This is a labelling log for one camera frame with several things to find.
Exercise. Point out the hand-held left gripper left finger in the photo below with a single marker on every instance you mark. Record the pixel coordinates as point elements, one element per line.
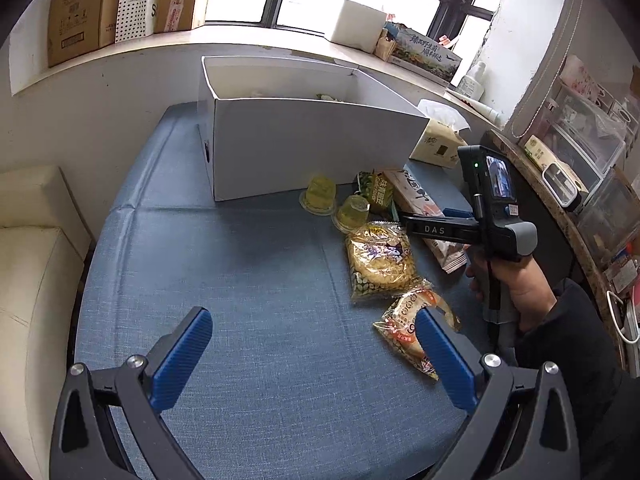
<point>180,355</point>

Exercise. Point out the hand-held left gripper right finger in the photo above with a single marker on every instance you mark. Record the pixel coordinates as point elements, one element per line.
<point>445,360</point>

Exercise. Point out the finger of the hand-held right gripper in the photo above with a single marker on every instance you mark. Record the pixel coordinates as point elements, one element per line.
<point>457,212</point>

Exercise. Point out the beige snack packet red print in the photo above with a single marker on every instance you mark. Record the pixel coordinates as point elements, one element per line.
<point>420,200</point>

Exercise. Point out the clear bread packet orange print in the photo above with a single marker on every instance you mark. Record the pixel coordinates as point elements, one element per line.
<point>405,320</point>

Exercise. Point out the tiny green snack packet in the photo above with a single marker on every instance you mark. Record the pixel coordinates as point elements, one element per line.
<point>377,192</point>

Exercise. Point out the round yellow cake packet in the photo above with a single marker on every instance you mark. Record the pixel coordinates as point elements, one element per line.
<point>380,265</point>

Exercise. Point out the yellow jelly cup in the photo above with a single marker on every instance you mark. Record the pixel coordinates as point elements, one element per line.
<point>320,195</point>
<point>352,215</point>

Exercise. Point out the white cardboard box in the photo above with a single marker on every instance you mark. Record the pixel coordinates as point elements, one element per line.
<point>300,145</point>

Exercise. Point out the person's right forearm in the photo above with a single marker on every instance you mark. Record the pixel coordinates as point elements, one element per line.
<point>575,360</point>

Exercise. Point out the person's right hand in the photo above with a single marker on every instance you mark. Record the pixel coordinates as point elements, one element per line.
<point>530,290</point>

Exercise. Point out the beige tissue pack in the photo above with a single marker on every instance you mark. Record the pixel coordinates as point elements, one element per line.
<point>435,145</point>

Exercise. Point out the beige long box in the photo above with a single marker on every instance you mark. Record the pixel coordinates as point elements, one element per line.
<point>537,152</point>

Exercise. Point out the white black desk clock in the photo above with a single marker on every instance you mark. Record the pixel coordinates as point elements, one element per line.
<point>562,185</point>

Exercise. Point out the wooden side shelf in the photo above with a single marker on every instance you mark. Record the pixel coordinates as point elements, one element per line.
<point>570,230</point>

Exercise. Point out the blue tablecloth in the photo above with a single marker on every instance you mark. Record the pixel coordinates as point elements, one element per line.
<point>250,285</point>

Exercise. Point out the white tube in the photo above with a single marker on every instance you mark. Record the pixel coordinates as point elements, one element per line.
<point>480,107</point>

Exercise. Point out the clear plastic container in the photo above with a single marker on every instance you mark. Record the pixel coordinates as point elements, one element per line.
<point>610,215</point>

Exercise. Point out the clear plastic drawer organiser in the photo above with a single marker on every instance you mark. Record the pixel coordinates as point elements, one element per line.
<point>585,135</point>

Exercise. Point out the white bottle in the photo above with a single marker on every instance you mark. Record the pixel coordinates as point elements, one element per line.
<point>472,85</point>

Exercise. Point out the pink floral pouch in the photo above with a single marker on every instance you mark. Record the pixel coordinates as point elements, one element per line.
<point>580,77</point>

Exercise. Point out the grey hanging cloth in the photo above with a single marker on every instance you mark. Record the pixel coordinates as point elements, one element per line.
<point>545,60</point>

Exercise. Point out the cream sofa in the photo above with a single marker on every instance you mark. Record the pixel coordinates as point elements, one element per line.
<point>35,285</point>

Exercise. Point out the white mini drawer unit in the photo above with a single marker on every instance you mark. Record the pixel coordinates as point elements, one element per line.
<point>617,105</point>

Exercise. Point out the landscape printed box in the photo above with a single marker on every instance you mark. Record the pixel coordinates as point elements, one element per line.
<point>420,52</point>

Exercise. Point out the small brown bag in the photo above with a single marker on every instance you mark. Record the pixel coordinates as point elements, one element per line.
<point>385,47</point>

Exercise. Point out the white foam box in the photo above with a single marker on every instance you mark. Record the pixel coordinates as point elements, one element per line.
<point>352,25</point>

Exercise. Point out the stone windowsill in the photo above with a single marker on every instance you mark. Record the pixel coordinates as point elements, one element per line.
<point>150,50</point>

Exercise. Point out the small open cardboard box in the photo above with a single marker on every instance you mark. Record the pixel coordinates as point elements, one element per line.
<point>175,5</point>

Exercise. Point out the polka dot paper bag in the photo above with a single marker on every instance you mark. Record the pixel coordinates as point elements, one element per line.
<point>132,5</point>

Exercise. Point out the large cardboard box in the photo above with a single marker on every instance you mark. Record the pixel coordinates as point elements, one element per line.
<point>75,10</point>

